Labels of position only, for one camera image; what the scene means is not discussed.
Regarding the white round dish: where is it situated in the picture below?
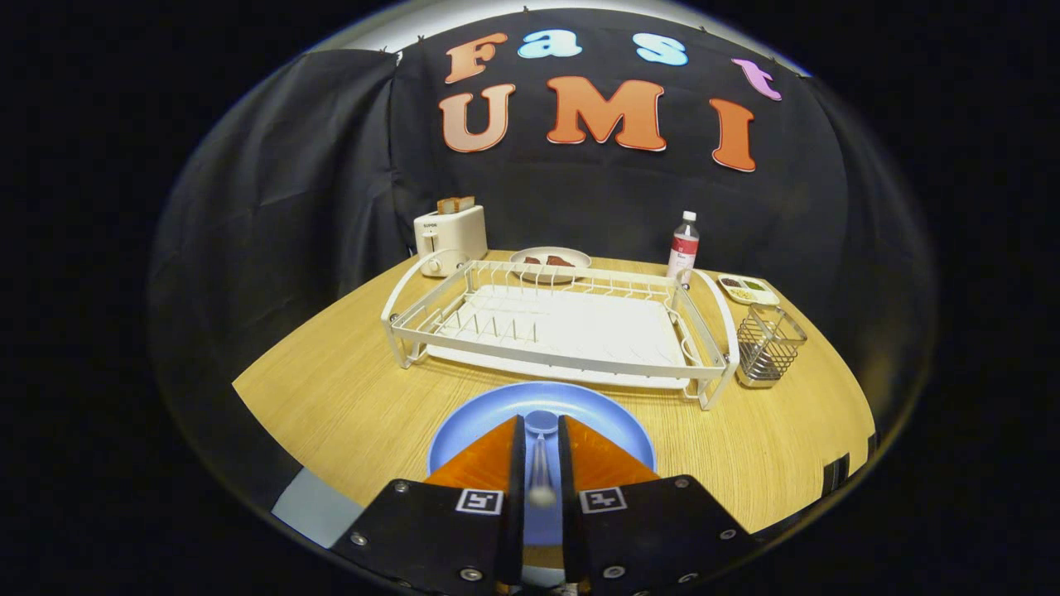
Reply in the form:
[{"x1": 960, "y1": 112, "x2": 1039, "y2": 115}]
[{"x1": 509, "y1": 247, "x2": 592, "y2": 285}]

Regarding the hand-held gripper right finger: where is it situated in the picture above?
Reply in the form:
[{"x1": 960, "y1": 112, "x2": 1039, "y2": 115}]
[{"x1": 557, "y1": 415, "x2": 756, "y2": 596}]

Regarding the white toaster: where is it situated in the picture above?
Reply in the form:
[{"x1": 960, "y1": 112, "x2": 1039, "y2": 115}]
[{"x1": 413, "y1": 204, "x2": 489, "y2": 278}]

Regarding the white wire dish rack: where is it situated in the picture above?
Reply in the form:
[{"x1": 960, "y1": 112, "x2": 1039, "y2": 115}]
[{"x1": 381, "y1": 248, "x2": 740, "y2": 411}]

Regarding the clear plastic bottle red label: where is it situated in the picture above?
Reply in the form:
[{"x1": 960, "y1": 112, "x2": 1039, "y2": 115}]
[{"x1": 667, "y1": 210, "x2": 701, "y2": 286}]

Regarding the white divided tray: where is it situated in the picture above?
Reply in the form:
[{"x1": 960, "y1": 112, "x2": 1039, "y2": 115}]
[{"x1": 717, "y1": 274, "x2": 780, "y2": 305}]

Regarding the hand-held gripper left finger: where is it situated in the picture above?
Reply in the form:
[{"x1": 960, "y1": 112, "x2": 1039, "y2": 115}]
[{"x1": 330, "y1": 415, "x2": 528, "y2": 596}]

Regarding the black backdrop cloth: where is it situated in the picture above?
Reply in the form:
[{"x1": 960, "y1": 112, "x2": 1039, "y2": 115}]
[{"x1": 149, "y1": 7, "x2": 937, "y2": 497}]

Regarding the metal spoon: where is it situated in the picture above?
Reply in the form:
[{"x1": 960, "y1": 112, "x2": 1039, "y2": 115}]
[{"x1": 525, "y1": 410, "x2": 559, "y2": 507}]

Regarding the blue plate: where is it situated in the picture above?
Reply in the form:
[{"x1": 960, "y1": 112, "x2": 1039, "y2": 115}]
[{"x1": 427, "y1": 381, "x2": 657, "y2": 547}]

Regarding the metal wire basket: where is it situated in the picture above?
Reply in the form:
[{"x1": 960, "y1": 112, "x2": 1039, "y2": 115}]
[{"x1": 735, "y1": 303, "x2": 808, "y2": 389}]

